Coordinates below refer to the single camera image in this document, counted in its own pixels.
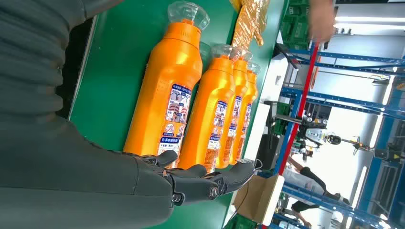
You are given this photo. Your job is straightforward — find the open cardboard box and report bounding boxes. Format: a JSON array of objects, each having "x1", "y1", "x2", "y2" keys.
[{"x1": 234, "y1": 175, "x2": 286, "y2": 227}]

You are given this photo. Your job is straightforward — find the person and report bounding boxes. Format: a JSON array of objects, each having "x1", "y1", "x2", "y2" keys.
[
  {"x1": 308, "y1": 0, "x2": 336, "y2": 43},
  {"x1": 286, "y1": 148, "x2": 351, "y2": 228}
]

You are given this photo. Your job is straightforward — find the yellow taped cardboard board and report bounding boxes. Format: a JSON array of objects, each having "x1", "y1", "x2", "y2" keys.
[{"x1": 230, "y1": 0, "x2": 270, "y2": 46}]

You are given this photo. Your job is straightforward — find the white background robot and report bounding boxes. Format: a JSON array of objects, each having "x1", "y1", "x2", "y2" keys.
[{"x1": 303, "y1": 126, "x2": 342, "y2": 146}]

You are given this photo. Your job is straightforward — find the green plastic crates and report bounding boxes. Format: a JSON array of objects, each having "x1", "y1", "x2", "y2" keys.
[{"x1": 281, "y1": 0, "x2": 311, "y2": 50}]

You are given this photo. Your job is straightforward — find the blue shelving rack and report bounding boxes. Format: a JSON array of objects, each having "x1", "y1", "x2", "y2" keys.
[{"x1": 273, "y1": 44, "x2": 405, "y2": 229}]

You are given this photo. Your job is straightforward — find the red post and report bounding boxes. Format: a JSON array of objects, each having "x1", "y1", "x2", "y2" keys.
[{"x1": 278, "y1": 42, "x2": 319, "y2": 175}]

